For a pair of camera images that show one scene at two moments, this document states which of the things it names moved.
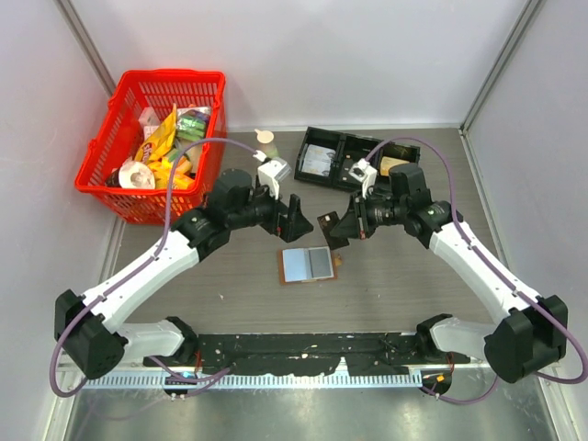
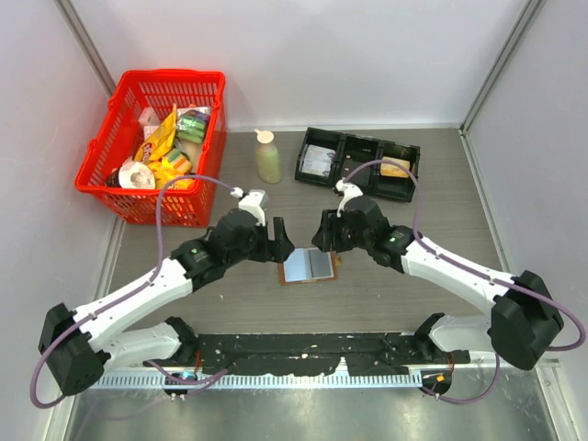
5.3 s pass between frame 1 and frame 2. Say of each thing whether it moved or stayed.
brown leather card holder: stayed
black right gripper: moved
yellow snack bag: stayed
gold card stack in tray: stayed
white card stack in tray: stayed
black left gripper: moved
